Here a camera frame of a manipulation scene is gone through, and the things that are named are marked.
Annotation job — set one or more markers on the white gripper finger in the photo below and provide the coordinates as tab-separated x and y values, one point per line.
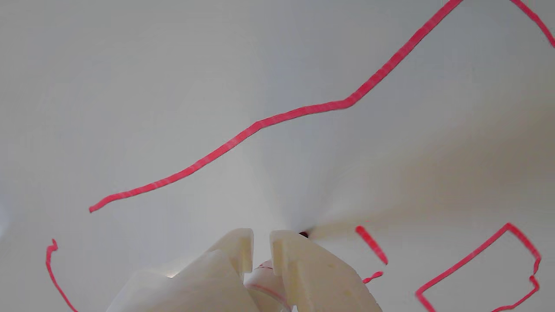
321	281
208	281

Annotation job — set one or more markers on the large whiteboard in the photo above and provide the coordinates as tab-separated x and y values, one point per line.
173	65

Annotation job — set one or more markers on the red whiteboard marker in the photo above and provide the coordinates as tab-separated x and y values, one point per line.
266	288

